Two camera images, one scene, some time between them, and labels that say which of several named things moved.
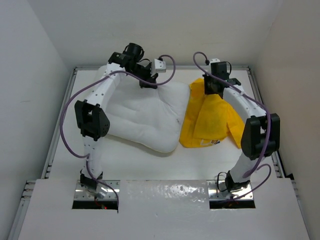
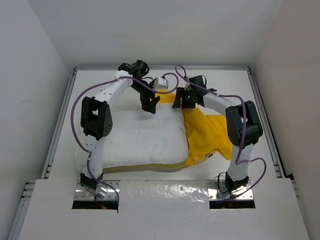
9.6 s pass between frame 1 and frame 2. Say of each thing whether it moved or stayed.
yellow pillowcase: moved
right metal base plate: stayed
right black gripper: moved
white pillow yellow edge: moved
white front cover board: stayed
